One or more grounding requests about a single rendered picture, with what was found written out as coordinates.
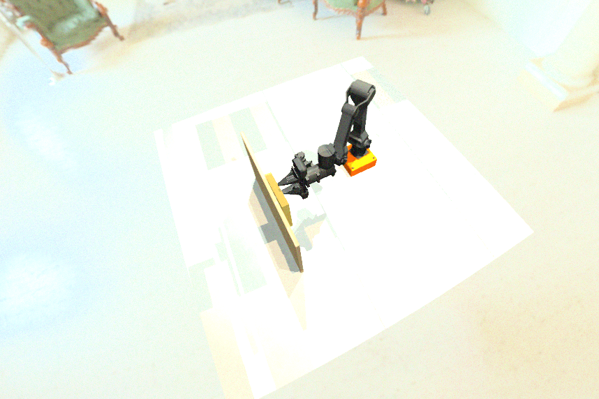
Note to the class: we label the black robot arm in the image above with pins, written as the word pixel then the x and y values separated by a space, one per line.
pixel 329 155

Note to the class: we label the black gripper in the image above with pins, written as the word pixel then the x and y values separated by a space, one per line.
pixel 300 178

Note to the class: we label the gold picture frame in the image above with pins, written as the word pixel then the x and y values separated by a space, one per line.
pixel 280 197

